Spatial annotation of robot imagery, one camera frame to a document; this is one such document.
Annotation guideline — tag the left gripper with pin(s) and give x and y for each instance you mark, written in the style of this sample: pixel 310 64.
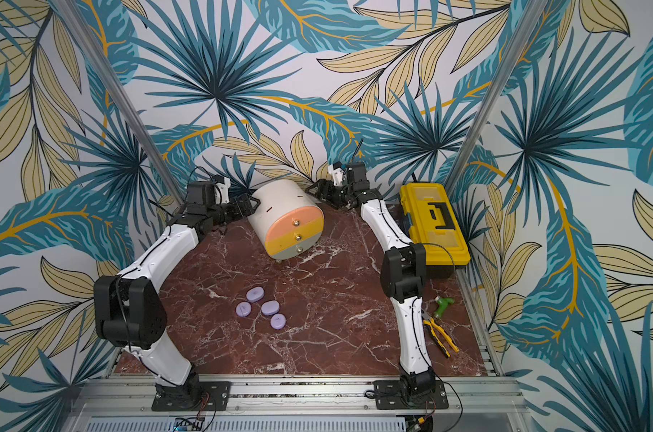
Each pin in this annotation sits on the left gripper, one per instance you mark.
pixel 248 208

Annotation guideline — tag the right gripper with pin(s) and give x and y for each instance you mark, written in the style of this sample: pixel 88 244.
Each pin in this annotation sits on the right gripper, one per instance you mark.
pixel 329 191

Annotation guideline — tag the orange top drawer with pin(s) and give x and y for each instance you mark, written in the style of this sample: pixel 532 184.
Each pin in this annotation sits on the orange top drawer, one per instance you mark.
pixel 293 220

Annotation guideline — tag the white cylindrical drawer cabinet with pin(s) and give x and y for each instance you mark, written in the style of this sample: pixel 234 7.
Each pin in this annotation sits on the white cylindrical drawer cabinet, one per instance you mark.
pixel 283 195

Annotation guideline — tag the yellow drawer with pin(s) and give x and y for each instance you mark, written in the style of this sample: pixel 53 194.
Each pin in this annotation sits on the yellow drawer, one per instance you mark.
pixel 274 246

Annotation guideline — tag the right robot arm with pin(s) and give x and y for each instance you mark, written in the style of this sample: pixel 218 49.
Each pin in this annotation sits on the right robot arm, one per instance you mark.
pixel 402 274

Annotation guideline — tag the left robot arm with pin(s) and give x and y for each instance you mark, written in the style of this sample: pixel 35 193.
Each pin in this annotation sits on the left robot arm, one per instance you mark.
pixel 128 309

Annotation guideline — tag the purple earphone case upper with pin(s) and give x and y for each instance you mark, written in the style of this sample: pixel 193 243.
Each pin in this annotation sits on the purple earphone case upper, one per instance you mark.
pixel 255 294

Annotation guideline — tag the purple round earphone case left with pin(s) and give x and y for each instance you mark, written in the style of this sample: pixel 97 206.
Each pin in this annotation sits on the purple round earphone case left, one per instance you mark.
pixel 243 309

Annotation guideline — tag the purple round earphone case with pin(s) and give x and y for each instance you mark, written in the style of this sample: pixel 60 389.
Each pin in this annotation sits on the purple round earphone case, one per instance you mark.
pixel 278 321
pixel 243 309

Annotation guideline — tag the purple earphone case middle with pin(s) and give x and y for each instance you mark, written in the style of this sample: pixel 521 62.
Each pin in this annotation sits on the purple earphone case middle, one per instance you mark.
pixel 270 308

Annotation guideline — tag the yellow black toolbox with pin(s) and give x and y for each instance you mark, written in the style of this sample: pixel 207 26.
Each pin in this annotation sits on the yellow black toolbox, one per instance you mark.
pixel 429 220

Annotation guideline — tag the purple round earphone case lower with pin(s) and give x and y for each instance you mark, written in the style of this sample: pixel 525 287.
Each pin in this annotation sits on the purple round earphone case lower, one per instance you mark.
pixel 278 321

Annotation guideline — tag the green plastic fitting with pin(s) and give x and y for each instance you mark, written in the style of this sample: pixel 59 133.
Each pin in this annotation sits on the green plastic fitting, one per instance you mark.
pixel 443 303

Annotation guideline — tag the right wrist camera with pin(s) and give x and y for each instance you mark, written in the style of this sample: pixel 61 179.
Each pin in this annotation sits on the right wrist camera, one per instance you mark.
pixel 337 174

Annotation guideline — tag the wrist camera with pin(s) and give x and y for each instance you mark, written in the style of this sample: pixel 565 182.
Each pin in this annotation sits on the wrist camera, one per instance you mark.
pixel 337 174
pixel 221 188

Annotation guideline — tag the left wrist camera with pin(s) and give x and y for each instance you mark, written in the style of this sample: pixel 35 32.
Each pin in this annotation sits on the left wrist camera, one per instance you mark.
pixel 221 188

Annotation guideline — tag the yellow handled pliers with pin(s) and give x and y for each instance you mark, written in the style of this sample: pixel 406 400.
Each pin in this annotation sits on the yellow handled pliers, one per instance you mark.
pixel 441 338

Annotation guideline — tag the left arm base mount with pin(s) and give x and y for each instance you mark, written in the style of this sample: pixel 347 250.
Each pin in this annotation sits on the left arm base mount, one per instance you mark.
pixel 191 397

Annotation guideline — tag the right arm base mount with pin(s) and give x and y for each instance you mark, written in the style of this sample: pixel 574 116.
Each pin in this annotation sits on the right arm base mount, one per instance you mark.
pixel 394 395

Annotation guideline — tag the aluminium front rail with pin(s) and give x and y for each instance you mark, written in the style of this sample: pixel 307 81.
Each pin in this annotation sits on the aluminium front rail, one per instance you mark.
pixel 302 403

